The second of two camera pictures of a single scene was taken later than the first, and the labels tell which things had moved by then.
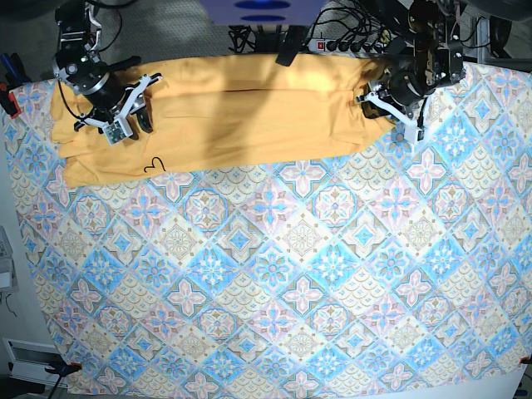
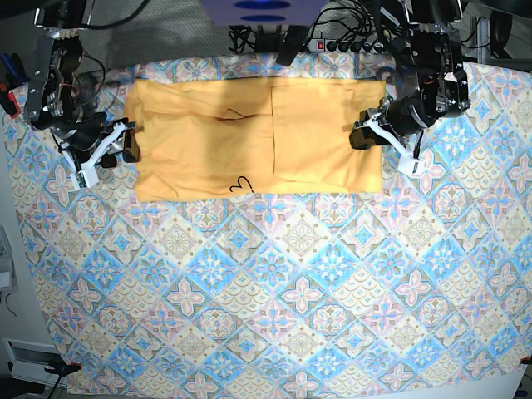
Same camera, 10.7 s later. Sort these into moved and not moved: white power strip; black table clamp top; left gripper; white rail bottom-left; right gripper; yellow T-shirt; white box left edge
Moved: left gripper; yellow T-shirt; right gripper
Not moved: black table clamp top; white box left edge; white rail bottom-left; white power strip
